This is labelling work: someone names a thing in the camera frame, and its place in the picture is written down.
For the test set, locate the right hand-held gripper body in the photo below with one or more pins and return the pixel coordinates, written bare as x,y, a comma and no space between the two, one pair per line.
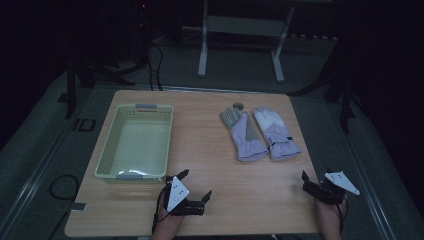
328,193

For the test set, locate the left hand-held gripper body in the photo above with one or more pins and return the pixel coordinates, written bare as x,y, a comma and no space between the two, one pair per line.
176,195

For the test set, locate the cream plastic lattice basket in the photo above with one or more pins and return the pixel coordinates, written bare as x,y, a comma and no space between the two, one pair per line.
140,148

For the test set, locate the lilac and white ski glove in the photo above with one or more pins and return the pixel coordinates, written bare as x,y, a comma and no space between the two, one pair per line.
277,134
247,144

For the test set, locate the person's right hand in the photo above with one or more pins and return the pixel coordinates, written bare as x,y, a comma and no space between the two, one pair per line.
326,209

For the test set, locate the person's left hand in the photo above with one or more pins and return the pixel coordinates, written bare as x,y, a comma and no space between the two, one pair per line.
169,220

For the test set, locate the black tripod stand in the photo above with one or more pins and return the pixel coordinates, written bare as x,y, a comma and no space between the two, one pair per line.
70,90
346,106

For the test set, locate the grey round table grommet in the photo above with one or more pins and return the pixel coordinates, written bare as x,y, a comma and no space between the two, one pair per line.
239,105

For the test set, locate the white metal stand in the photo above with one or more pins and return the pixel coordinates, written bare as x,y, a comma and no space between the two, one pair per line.
243,26

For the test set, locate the grey table edge bracket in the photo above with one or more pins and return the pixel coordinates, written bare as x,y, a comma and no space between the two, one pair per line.
78,207

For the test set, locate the black rectangular floor frame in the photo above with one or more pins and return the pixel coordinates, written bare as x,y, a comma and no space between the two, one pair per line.
74,125

